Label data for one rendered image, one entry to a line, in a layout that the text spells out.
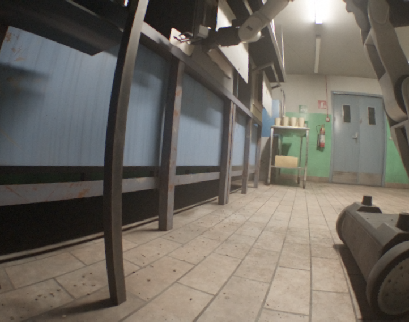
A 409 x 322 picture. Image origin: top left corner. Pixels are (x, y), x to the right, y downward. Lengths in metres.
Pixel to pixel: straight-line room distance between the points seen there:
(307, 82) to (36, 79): 5.13
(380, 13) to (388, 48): 0.13
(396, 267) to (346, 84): 5.06
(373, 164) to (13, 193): 5.38
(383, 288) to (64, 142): 0.90
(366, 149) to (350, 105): 1.06
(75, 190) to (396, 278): 0.89
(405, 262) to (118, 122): 0.67
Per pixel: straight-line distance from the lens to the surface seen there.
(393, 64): 0.83
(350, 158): 5.10
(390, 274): 0.54
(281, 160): 3.32
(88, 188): 0.72
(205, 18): 1.37
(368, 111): 5.37
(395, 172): 5.47
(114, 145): 0.42
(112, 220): 0.44
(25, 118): 0.62
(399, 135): 0.86
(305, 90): 5.23
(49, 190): 0.65
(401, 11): 1.01
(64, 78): 0.68
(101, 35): 0.56
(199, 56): 1.22
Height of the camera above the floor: 0.35
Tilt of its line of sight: 1 degrees down
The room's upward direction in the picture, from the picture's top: 4 degrees clockwise
